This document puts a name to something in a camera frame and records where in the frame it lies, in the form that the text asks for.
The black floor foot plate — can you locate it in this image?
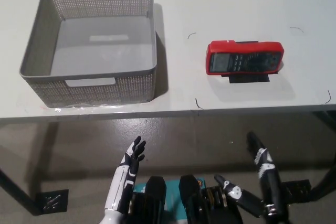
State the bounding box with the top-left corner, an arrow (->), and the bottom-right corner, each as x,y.
35,189 -> 70,215
281,179 -> 312,204

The red digital multimeter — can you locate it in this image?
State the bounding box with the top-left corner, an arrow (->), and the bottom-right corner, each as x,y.
205,40 -> 284,76

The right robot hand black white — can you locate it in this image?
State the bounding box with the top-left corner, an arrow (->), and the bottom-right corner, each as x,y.
213,131 -> 287,220

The robot torso black teal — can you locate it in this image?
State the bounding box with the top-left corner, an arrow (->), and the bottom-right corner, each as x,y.
128,174 -> 245,224

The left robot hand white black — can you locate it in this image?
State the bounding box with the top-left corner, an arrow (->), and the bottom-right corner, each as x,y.
104,135 -> 147,214

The black multimeter stand pad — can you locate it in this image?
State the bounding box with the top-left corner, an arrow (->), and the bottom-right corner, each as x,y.
224,40 -> 271,85

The grey perforated plastic basket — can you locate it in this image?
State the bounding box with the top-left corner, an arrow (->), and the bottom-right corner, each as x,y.
18,0 -> 158,109

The black table leg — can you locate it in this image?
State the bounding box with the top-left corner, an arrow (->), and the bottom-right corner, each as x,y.
0,167 -> 36,216

